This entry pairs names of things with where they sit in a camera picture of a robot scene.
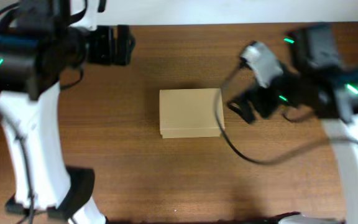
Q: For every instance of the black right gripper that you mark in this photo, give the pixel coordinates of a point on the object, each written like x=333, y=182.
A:
x=265, y=101

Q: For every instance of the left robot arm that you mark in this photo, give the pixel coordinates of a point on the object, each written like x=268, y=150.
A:
x=38, y=41

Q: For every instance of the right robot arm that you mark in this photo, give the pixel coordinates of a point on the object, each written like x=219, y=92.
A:
x=317, y=79

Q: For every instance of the brown cardboard box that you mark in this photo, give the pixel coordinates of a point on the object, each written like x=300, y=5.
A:
x=190, y=113

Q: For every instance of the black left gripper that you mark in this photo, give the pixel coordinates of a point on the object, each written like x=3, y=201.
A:
x=105, y=45

